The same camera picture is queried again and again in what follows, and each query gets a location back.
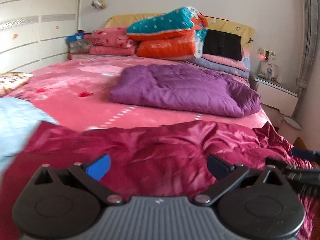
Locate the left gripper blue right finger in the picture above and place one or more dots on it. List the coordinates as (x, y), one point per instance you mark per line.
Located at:
(227, 176)

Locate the light blue down jacket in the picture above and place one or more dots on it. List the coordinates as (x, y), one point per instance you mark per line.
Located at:
(19, 120)

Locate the white nightstand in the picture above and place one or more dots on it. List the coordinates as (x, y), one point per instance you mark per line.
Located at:
(275, 100)

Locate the pink bed blanket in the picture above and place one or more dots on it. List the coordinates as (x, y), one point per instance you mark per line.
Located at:
(76, 94)

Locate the yellow covered headboard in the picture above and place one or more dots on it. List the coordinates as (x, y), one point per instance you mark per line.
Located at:
(245, 32)

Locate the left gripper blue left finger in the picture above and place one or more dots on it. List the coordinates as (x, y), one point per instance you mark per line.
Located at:
(89, 176)

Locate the floral gold pillow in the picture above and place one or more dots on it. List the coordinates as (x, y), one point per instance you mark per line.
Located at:
(12, 81)

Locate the teal orange folded quilt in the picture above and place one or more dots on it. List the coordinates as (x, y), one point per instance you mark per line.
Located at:
(177, 35)

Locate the grey plaid curtain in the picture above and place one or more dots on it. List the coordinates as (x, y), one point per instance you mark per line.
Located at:
(311, 17)

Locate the pink lavender folded blankets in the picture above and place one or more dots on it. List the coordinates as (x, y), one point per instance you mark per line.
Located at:
(230, 66)

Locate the magenta down jacket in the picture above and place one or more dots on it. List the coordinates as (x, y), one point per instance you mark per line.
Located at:
(145, 161)

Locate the pink heart folded blanket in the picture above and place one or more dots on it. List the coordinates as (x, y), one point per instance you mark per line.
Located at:
(111, 41)

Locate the black folded garment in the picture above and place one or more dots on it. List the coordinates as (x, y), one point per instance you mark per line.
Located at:
(223, 44)

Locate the clear plastic storage box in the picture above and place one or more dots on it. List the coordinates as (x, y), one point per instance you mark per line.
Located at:
(79, 47)

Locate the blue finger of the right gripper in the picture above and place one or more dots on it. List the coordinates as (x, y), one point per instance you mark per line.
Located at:
(305, 154)

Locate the purple down jacket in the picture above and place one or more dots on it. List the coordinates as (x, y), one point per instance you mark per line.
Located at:
(185, 88)

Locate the blue storage box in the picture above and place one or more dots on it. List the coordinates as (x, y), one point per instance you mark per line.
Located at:
(74, 37)

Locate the framed photo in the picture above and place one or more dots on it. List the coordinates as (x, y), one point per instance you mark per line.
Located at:
(268, 71)

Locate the wall socket with charger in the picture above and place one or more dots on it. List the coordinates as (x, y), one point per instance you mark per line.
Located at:
(265, 55)

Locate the white sliding wardrobe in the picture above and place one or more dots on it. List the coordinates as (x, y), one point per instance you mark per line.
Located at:
(34, 32)

